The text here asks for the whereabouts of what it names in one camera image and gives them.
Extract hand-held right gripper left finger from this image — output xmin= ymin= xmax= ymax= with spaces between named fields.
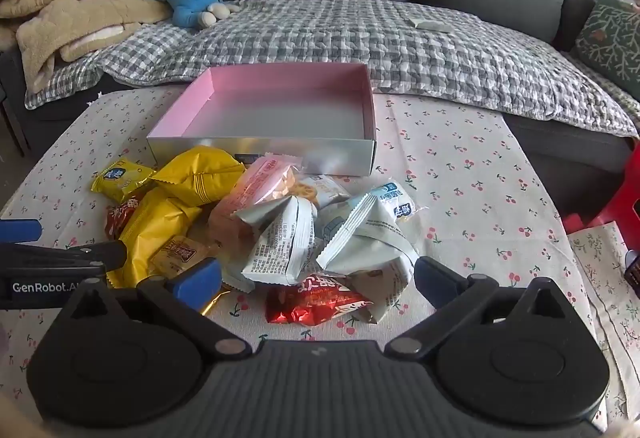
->
xmin=55 ymin=258 xmax=253 ymax=361

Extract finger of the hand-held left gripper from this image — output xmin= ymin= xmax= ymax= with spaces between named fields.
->
xmin=0 ymin=241 xmax=128 ymax=276
xmin=0 ymin=218 xmax=43 ymax=246

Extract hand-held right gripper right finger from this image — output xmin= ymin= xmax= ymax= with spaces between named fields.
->
xmin=384 ymin=255 xmax=583 ymax=361

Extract large yellow snack packet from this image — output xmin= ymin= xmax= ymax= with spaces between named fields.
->
xmin=106 ymin=188 xmax=203 ymax=289
xmin=150 ymin=145 xmax=247 ymax=208

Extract small white flat box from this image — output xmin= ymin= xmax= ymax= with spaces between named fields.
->
xmin=407 ymin=17 xmax=453 ymax=32

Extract grey checked quilt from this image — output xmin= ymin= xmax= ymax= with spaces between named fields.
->
xmin=25 ymin=0 xmax=640 ymax=139

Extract small yellow cracker packet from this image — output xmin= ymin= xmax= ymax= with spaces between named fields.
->
xmin=90 ymin=159 xmax=156 ymax=204

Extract red snack packet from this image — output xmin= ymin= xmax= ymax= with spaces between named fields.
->
xmin=265 ymin=274 xmax=375 ymax=326
xmin=104 ymin=197 xmax=143 ymax=240

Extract grey white snack packet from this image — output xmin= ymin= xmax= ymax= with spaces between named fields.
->
xmin=315 ymin=192 xmax=421 ymax=276
xmin=235 ymin=195 xmax=321 ymax=289

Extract small orange snack packet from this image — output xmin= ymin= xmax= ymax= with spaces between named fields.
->
xmin=149 ymin=235 xmax=210 ymax=278

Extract pink and silver cardboard box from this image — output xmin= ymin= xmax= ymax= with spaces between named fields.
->
xmin=146 ymin=64 xmax=377 ymax=176

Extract floral cloth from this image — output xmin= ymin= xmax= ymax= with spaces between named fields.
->
xmin=567 ymin=221 xmax=640 ymax=424

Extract white blue bread packet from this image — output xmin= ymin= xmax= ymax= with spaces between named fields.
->
xmin=372 ymin=182 xmax=428 ymax=224

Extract small blue white packet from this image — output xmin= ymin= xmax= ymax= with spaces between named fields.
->
xmin=295 ymin=173 xmax=351 ymax=209

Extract pink cake packet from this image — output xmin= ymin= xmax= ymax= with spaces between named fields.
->
xmin=207 ymin=155 xmax=305 ymax=259

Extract green patterned cushion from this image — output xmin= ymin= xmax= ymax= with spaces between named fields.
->
xmin=574 ymin=0 xmax=640 ymax=89

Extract red plastic stool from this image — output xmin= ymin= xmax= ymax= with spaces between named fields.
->
xmin=562 ymin=145 xmax=640 ymax=234

